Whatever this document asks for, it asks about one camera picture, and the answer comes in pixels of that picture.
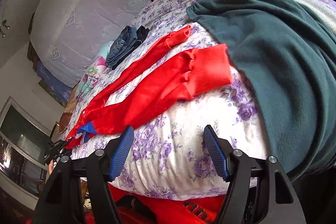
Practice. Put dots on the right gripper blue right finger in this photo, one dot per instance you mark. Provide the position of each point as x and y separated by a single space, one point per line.
215 146

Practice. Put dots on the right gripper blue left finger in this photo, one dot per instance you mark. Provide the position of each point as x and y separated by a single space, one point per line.
118 150

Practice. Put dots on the red track pants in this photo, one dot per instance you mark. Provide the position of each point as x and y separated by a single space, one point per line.
182 77

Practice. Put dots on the framed window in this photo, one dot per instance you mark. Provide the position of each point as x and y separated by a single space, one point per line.
23 144

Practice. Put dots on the folded floral turquoise quilt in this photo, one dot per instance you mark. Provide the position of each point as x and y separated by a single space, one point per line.
93 73

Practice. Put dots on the folded blue jeans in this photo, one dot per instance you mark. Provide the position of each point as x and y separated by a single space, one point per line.
121 45

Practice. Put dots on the teal fleece blanket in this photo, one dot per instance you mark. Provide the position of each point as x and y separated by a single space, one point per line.
288 55

